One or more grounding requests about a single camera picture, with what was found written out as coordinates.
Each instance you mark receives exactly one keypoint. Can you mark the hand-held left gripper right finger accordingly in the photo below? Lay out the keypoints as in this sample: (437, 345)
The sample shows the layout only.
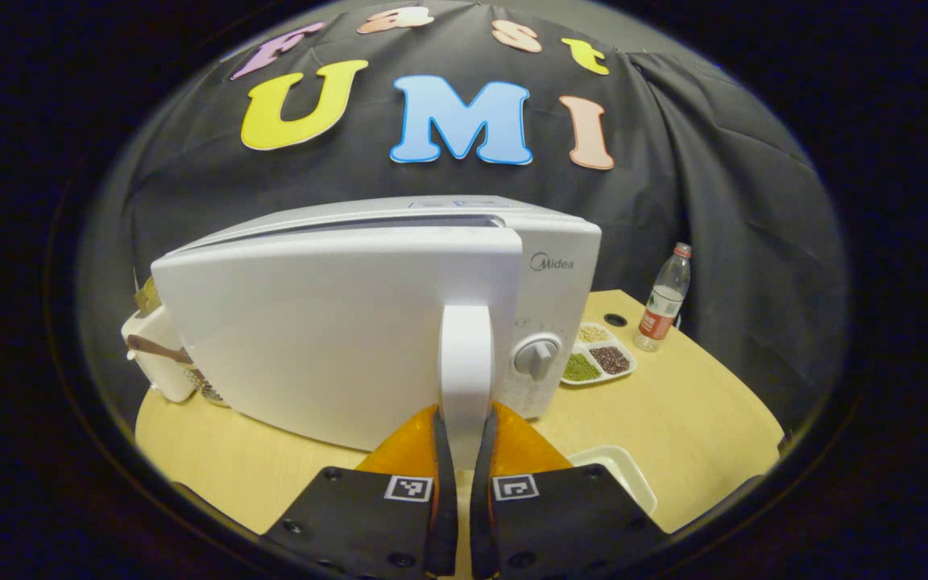
(569, 515)

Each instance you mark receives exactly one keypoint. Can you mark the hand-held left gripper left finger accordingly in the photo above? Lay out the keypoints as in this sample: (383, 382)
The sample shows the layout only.
(351, 515)

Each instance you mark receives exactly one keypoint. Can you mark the white microwave oven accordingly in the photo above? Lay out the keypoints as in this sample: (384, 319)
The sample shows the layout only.
(335, 322)

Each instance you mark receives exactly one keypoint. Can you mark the white rectangular tray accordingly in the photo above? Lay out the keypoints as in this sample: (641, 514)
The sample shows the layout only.
(621, 475)

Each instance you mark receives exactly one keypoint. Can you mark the white divided dish with beans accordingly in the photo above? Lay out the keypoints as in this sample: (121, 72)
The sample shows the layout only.
(599, 361)

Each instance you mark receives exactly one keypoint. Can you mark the red label plastic bottle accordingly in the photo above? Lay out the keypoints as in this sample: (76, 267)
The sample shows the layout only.
(661, 310)

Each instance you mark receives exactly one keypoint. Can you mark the white toaster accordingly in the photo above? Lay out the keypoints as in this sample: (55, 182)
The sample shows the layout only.
(154, 354)

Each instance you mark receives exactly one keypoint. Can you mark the brown bread slice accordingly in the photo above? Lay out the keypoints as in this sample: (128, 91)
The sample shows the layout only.
(147, 296)

